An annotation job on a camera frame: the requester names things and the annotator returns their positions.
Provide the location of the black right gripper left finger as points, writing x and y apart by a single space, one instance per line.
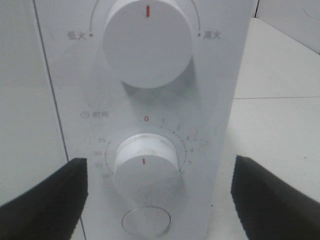
51 209

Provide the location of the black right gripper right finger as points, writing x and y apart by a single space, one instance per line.
268 208

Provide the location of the round white door release button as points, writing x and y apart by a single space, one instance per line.
147 221

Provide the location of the white microwave knob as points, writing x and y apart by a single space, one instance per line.
146 167
147 43

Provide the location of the white adjacent table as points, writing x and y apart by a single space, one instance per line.
275 66

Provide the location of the white microwave oven body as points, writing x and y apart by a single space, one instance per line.
97 112

